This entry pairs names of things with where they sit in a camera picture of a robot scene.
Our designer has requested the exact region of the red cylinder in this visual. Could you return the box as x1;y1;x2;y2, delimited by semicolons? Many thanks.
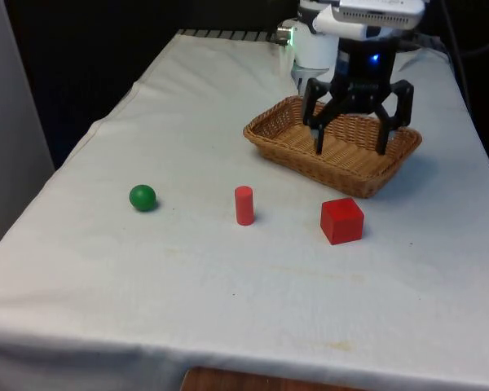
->
234;186;255;226

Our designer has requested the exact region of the red cube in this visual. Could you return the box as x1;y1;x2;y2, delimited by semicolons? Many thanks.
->
319;197;365;246

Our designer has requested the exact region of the wicker basket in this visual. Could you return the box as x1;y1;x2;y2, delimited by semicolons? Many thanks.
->
243;95;423;200

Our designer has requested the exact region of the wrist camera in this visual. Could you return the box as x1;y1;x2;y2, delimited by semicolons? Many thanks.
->
338;0;426;30

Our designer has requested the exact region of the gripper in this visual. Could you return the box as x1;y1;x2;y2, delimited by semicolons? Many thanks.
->
302;29;415;156

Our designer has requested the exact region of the green ball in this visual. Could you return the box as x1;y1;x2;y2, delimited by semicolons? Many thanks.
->
129;184;157;213

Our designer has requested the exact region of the black cable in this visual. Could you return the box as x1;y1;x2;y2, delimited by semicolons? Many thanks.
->
443;0;474;115

